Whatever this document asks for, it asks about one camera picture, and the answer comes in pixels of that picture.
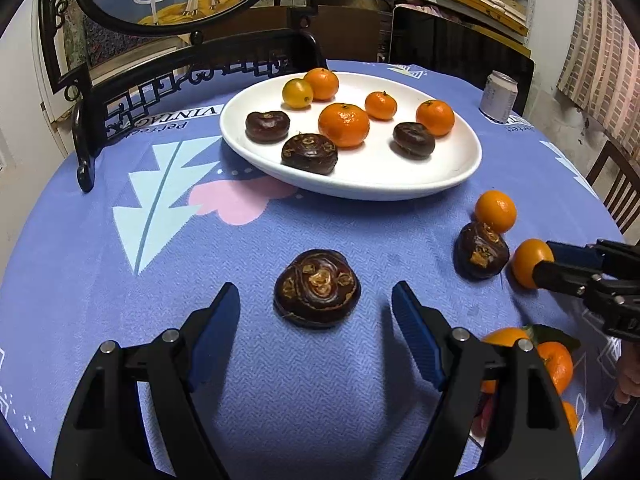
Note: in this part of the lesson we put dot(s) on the person's right hand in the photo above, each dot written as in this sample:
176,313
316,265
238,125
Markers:
627,375

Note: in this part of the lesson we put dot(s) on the dark water chestnut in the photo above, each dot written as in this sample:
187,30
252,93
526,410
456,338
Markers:
413,140
318,288
267,126
481,257
308,153

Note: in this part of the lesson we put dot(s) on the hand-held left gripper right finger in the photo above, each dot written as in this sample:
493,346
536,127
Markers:
420,340

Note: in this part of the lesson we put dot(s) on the white plate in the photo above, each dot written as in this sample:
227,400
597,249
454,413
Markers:
370,170

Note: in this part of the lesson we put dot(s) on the large tangerine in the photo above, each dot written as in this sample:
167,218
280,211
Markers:
344,124

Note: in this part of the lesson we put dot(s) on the tangerine with leaf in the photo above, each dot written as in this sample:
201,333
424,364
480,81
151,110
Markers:
502,336

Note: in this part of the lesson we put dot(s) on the black chair back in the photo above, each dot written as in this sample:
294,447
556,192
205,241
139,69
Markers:
450,45

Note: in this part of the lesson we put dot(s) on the framed patterned picture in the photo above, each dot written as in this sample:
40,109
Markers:
115,45

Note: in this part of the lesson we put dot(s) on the yellow-green tangerine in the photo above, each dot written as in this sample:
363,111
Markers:
297,93

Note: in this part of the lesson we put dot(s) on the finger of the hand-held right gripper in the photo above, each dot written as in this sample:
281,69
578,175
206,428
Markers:
575,255
560,276

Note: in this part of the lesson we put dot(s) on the brown wooden chair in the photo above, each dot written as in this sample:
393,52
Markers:
622,159

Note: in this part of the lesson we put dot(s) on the red cherry tomato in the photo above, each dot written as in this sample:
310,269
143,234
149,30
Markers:
481,417

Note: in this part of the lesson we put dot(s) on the blue printed tablecloth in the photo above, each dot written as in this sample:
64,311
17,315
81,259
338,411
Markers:
150,285

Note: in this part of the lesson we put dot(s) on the small tangerine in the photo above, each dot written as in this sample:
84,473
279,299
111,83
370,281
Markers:
495,211
381,105
527,260

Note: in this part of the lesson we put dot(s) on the brick pattern curtain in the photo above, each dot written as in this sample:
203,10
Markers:
600,60

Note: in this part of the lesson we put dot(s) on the silver drink can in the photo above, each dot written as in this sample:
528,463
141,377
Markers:
497,97

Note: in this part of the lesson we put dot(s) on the brown wooden cabinet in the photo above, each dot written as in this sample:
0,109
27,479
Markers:
345,35

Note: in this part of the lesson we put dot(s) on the round deer painting black stand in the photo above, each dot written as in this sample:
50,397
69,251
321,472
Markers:
175,10

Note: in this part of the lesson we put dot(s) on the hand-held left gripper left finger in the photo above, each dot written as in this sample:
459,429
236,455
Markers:
215,330

